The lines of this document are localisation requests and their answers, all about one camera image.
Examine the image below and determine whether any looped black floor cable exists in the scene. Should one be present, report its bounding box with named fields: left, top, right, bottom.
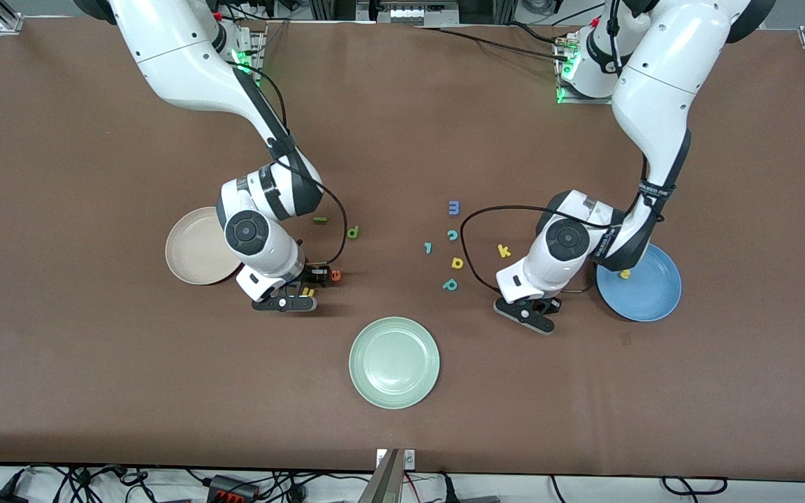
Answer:
left=660, top=476, right=729, bottom=496

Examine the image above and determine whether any black orange power strip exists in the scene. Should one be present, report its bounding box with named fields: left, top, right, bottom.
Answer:
left=205, top=474, right=261, bottom=501

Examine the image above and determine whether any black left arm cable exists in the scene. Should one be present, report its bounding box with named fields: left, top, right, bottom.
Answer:
left=460, top=205, right=627, bottom=294

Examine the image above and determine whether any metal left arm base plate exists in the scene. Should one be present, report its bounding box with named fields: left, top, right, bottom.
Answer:
left=556, top=31, right=616, bottom=105

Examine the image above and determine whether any silver connector box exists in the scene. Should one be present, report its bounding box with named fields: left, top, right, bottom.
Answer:
left=357, top=0, right=460, bottom=27

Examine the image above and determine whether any long black table cable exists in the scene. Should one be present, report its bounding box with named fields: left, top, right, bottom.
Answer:
left=416, top=25, right=572, bottom=62

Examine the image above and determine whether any blue plate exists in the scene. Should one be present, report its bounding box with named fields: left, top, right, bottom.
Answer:
left=595, top=242, right=683, bottom=323

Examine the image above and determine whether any pale green plate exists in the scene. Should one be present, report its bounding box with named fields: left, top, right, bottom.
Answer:
left=349, top=316, right=441, bottom=410

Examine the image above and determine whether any grey metal profile bar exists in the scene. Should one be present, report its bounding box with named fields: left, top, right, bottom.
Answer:
left=357, top=449, right=403, bottom=503

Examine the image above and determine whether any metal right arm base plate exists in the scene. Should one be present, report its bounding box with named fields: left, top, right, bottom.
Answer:
left=231, top=28, right=267, bottom=88

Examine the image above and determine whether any short black table cable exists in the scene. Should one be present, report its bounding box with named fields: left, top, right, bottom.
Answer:
left=507, top=21, right=571, bottom=46

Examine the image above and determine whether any beige brown plate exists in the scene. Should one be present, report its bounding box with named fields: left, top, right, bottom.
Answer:
left=165, top=206, right=242, bottom=286

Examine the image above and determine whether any red wire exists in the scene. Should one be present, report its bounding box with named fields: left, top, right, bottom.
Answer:
left=402, top=472, right=445, bottom=493

